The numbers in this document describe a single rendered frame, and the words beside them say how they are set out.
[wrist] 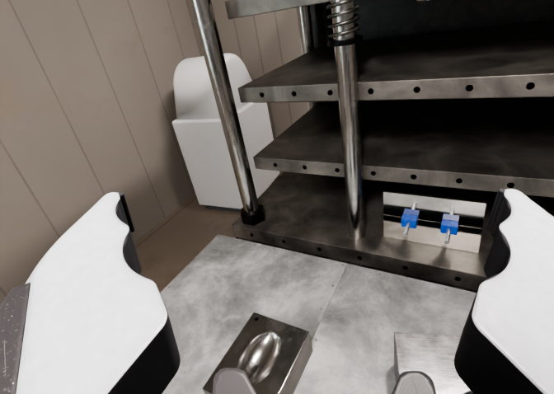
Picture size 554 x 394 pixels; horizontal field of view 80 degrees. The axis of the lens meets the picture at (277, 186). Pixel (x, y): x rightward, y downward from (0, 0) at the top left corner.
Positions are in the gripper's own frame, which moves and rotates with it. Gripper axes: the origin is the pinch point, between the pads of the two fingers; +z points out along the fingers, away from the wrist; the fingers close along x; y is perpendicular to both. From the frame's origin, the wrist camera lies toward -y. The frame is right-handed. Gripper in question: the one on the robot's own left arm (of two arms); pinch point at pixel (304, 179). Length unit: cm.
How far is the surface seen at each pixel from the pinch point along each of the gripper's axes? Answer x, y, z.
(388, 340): 21, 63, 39
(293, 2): 0, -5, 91
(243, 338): -12, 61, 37
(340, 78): 12, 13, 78
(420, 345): 23, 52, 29
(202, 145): -70, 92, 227
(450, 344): 29, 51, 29
